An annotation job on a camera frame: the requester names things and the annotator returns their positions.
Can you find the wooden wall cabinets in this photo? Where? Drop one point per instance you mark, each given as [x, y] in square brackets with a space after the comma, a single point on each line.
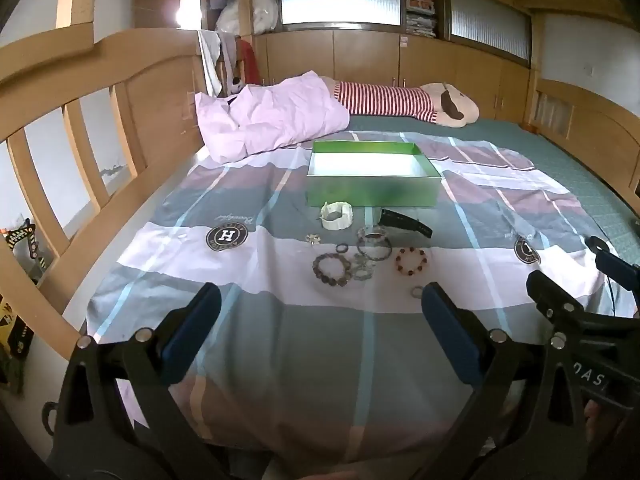
[370, 60]

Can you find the pink quilt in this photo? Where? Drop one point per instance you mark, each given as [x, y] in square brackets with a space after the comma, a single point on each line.
[275, 115]

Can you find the stack of folded clothes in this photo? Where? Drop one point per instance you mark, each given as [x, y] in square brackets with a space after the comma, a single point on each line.
[422, 10]

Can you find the silver bangle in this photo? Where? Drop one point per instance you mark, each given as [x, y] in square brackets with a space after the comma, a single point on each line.
[358, 246]

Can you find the small silver charm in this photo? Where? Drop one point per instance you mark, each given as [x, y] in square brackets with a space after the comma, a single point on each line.
[313, 238]

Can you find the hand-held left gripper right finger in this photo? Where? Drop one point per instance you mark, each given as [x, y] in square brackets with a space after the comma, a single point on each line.
[450, 332]

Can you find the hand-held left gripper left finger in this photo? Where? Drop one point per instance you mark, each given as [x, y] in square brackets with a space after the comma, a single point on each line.
[192, 330]

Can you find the person's right hand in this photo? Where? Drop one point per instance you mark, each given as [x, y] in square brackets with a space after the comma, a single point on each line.
[593, 417]

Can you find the large white plastic bag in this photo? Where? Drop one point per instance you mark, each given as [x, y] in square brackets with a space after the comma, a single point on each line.
[265, 10]

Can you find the wooden footboard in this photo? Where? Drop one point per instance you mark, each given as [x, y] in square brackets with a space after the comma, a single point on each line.
[590, 120]

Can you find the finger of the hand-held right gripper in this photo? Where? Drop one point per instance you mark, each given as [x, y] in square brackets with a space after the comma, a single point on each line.
[555, 300]
[612, 266]

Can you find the red cloth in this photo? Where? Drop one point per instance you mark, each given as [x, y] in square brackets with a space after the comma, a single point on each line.
[248, 62]

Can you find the striped plush toy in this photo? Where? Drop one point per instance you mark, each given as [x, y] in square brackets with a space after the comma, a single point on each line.
[390, 100]

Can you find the white towel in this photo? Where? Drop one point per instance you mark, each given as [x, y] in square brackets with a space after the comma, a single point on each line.
[210, 60]

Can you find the wooden headboard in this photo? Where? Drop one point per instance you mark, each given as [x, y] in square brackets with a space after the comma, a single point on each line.
[150, 90]

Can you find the small black white plush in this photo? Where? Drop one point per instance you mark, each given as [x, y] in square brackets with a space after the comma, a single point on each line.
[235, 82]

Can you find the small white plastic bag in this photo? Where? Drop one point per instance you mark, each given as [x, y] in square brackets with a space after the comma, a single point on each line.
[227, 17]

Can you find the green cardboard box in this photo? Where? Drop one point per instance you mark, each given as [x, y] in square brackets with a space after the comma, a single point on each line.
[370, 192]

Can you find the grey pink cloth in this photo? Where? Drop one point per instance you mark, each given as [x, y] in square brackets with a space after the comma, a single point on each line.
[228, 60]

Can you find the black wristwatch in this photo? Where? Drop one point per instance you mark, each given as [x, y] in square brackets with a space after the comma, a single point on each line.
[400, 220]

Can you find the plaid bed sheet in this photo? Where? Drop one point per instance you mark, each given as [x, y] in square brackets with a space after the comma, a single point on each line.
[300, 360]

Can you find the narrow frosted window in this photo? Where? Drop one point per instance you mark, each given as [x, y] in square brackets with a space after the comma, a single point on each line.
[490, 22]

